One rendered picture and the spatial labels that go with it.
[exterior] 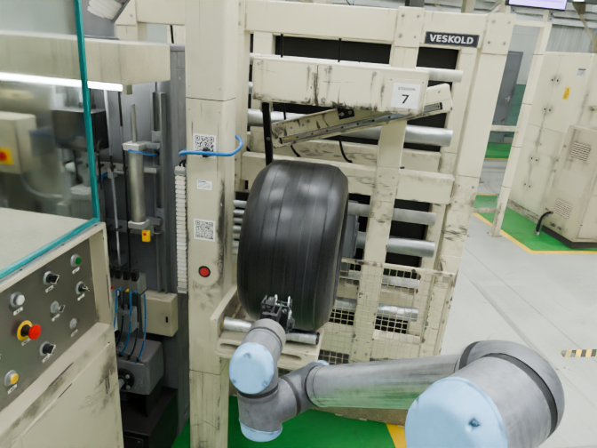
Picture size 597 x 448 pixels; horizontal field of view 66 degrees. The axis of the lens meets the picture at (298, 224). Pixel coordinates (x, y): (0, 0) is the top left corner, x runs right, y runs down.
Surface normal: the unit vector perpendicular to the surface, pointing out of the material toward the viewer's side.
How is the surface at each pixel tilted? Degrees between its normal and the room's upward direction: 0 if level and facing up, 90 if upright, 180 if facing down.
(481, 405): 14
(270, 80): 90
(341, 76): 90
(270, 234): 63
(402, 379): 70
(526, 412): 45
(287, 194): 37
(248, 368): 78
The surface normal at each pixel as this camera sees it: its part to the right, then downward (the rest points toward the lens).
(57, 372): 0.07, -0.93
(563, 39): 0.15, 0.36
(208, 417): -0.18, 0.34
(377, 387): -0.85, -0.02
